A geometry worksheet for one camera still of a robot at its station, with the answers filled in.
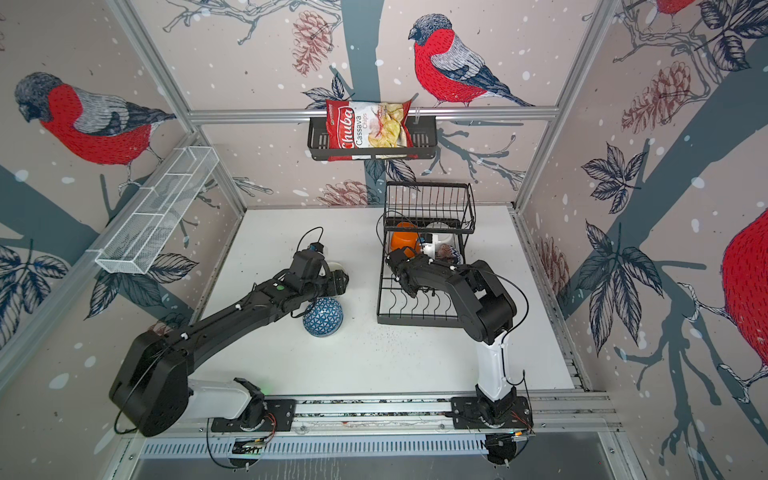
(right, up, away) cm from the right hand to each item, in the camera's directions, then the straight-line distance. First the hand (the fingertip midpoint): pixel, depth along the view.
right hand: (451, 266), depth 91 cm
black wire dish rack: (-6, +13, +14) cm, 20 cm away
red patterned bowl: (0, +4, +4) cm, 6 cm away
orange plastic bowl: (-13, +8, +7) cm, 17 cm away
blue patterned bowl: (-39, -15, -3) cm, 42 cm away
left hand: (-34, -3, -7) cm, 35 cm away
